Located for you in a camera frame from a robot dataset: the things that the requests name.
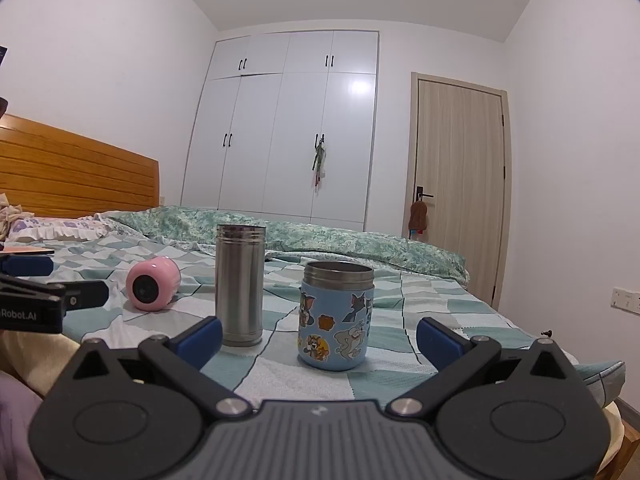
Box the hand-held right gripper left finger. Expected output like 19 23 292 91
60 316 253 419

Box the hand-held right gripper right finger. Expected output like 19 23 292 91
389 317 581 419

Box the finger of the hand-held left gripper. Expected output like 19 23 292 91
0 254 55 277
0 273 110 311

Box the pink round speaker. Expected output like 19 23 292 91
125 257 182 311

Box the tall steel cup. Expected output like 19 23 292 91
214 224 267 347

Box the blue cartoon cup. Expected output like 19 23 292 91
297 260 375 372

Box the pink flat book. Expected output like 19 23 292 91
0 244 55 256

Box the pale yellow blanket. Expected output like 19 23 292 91
0 330 83 401

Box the floral ruffled pillow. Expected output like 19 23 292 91
9 215 109 242

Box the beige cloth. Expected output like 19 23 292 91
0 192 25 242

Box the wooden headboard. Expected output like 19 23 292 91
0 113 160 220

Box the purple cloth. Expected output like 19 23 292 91
0 371 46 480

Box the brown hanging bag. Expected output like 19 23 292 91
407 199 429 234

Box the light wooden door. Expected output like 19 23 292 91
402 71 512 311

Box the green floral quilt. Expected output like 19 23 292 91
106 205 471 282

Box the hanging key bundle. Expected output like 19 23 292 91
312 133 329 189

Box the white wardrobe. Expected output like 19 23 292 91
180 30 380 225

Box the white wall socket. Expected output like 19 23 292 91
610 287 640 314

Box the wooden bed frame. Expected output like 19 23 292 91
602 394 640 480

